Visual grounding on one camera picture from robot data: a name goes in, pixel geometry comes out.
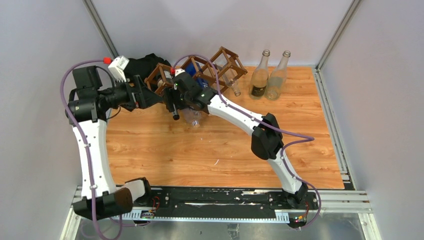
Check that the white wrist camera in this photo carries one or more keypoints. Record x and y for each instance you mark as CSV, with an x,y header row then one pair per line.
x,y
117,67
176,71

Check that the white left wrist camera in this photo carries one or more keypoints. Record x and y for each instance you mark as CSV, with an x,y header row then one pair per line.
x,y
117,67

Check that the blue clear bottle lower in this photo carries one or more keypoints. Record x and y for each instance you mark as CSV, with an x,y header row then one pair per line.
x,y
192,117

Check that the brown wooden wine rack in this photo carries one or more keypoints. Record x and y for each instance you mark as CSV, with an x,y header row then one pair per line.
x,y
208,69

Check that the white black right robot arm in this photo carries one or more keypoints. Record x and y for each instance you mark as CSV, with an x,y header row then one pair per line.
x,y
266,139

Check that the clear plain glass bottle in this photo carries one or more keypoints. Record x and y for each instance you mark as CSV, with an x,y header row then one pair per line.
x,y
278,78

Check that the blue clear bottle lettered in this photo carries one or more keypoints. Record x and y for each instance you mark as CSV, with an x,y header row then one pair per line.
x,y
190,69

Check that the dark green wine bottle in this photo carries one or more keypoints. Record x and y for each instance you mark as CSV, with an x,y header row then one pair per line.
x,y
161,82

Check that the aluminium table edge rail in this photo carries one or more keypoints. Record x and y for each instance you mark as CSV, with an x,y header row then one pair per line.
x,y
338,145

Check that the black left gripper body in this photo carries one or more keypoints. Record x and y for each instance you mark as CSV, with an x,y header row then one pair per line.
x,y
134,99

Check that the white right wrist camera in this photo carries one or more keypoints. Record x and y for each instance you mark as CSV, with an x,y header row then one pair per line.
x,y
176,71

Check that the clear bottle with black label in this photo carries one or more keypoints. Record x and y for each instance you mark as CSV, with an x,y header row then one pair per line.
x,y
260,76

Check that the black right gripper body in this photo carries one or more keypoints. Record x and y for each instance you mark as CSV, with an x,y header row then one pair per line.
x,y
181,100

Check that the small clear bottle in rack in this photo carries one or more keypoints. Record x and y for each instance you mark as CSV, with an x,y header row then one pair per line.
x,y
229,78

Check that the black cloth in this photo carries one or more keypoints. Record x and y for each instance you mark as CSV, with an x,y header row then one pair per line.
x,y
143,66

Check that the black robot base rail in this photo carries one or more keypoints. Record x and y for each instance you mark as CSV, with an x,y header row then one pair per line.
x,y
213,204

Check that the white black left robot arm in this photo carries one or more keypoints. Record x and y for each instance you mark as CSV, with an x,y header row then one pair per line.
x,y
86,110

